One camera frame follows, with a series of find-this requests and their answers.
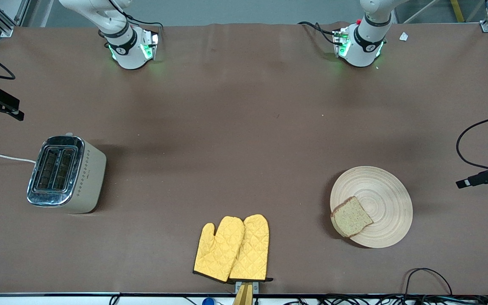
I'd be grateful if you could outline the round wooden plate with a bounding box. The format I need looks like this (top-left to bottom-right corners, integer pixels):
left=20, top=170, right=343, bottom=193
left=330, top=166, right=413, bottom=249

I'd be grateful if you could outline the brown bread slice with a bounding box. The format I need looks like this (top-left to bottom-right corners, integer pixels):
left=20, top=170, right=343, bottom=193
left=330, top=196, right=374, bottom=238

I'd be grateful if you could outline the cream and chrome toaster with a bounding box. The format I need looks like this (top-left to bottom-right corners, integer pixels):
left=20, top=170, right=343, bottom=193
left=27, top=133, right=107, bottom=214

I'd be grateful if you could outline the yellow quilted oven mitt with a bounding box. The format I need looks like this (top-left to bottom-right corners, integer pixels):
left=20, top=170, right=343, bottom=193
left=229, top=214, right=273, bottom=283
left=193, top=216, right=245, bottom=283

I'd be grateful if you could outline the white toaster power cord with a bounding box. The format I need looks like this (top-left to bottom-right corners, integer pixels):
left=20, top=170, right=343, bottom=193
left=0, top=152, right=37, bottom=164

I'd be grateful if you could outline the black looped floor cable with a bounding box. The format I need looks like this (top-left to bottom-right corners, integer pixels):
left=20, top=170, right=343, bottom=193
left=404, top=268, right=453, bottom=297

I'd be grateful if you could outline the bundle of black cables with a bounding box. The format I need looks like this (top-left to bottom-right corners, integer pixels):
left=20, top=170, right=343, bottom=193
left=282, top=294, right=488, bottom=305

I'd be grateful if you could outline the black right base cable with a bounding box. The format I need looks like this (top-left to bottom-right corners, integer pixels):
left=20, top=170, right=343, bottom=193
left=123, top=13, right=164, bottom=33

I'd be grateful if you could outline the black base cable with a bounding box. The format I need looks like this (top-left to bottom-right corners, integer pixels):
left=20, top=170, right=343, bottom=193
left=123, top=13, right=164, bottom=33
left=298, top=21, right=338, bottom=45

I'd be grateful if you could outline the black left base cable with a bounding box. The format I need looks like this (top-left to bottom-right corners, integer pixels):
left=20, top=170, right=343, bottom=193
left=298, top=21, right=338, bottom=45

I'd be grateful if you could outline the small metal bracket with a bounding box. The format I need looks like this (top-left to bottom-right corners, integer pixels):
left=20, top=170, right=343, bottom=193
left=236, top=281, right=259, bottom=295

